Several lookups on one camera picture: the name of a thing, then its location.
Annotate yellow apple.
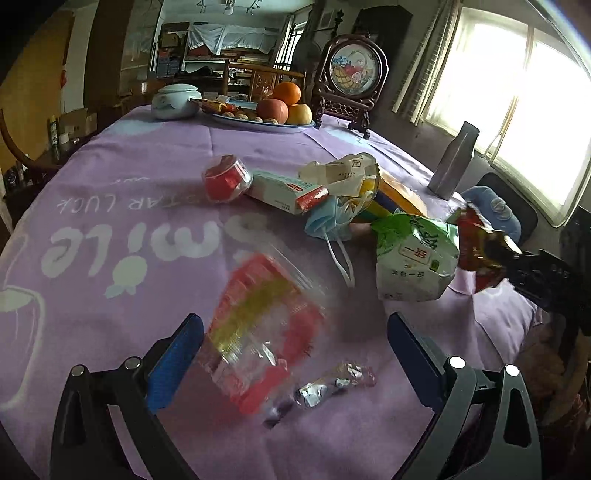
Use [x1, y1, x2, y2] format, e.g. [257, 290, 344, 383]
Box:
[287, 103, 312, 125]

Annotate blue fruit plate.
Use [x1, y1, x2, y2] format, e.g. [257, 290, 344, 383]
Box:
[206, 101, 315, 134]

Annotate green white milk carton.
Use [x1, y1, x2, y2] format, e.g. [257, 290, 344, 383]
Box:
[372, 213, 460, 302]

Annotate clear red snack bag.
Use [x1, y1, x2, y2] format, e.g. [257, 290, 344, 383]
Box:
[197, 248, 328, 414]

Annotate purple tablecloth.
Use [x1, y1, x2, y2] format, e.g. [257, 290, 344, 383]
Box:
[1, 107, 542, 479]

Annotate round embroidered screen ornament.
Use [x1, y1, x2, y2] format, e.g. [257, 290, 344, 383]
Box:
[311, 34, 389, 139]

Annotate wooden chair behind table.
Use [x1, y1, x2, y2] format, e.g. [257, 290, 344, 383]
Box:
[221, 60, 307, 101]

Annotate red foil snack wrapper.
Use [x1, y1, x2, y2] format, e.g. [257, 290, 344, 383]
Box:
[447, 203, 522, 292]

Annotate person's right hand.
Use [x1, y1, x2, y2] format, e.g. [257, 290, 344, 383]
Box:
[515, 324, 590, 426]

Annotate orange fruit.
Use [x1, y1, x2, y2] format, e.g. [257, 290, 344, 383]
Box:
[273, 81, 301, 106]

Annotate white ceramic lidded jar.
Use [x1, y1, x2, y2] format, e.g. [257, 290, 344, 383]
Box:
[151, 83, 201, 120]

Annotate orange colourful box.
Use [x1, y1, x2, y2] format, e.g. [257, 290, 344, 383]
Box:
[353, 170, 429, 223]

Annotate plastic cup with red wrappers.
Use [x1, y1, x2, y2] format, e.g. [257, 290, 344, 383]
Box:
[201, 155, 253, 203]

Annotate brown glass cabinet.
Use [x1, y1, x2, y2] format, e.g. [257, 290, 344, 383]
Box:
[84, 0, 162, 130]

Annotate silver metal bottle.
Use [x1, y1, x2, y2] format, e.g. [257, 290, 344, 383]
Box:
[428, 122, 480, 200]

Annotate small silver foil wrapper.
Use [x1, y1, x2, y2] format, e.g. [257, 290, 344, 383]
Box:
[262, 361, 378, 428]

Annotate checked window curtain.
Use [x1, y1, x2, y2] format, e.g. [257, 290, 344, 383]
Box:
[392, 0, 463, 126]

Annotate wooden armchair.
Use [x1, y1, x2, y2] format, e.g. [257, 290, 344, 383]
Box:
[0, 109, 61, 175]

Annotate white red medicine box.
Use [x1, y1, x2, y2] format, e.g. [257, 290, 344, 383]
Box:
[246, 170, 329, 215]

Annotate blue face mask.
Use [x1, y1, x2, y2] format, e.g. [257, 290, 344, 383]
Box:
[304, 190, 374, 288]

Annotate crushed white paper cup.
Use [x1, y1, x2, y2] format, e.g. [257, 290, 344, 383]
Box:
[297, 152, 380, 198]

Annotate red apple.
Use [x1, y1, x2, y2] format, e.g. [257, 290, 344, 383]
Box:
[256, 99, 288, 124]

